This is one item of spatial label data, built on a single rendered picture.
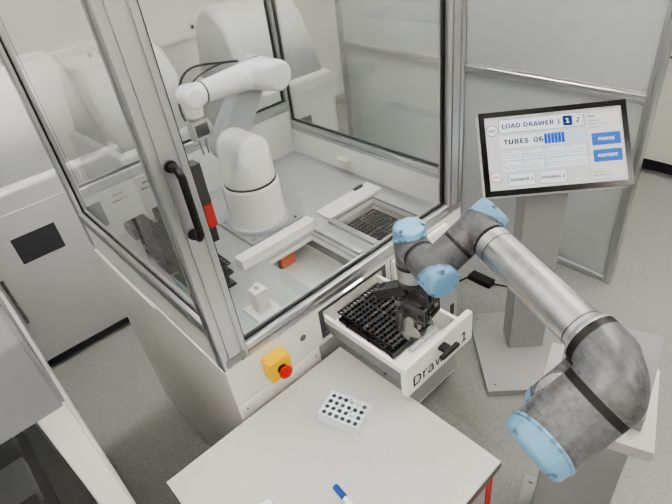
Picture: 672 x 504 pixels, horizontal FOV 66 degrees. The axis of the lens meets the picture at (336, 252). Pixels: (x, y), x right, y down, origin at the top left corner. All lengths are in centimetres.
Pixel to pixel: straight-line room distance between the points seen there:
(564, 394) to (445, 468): 59
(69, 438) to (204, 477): 57
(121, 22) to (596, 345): 92
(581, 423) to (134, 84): 92
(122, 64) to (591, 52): 215
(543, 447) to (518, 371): 171
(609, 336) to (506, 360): 173
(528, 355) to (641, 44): 143
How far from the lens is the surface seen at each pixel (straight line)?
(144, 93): 104
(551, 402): 87
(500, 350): 263
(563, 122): 207
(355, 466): 140
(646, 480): 241
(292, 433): 148
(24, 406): 89
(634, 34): 265
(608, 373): 86
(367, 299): 163
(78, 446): 100
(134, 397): 283
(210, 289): 125
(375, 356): 146
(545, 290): 94
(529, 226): 220
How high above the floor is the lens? 196
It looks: 36 degrees down
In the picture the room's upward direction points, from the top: 8 degrees counter-clockwise
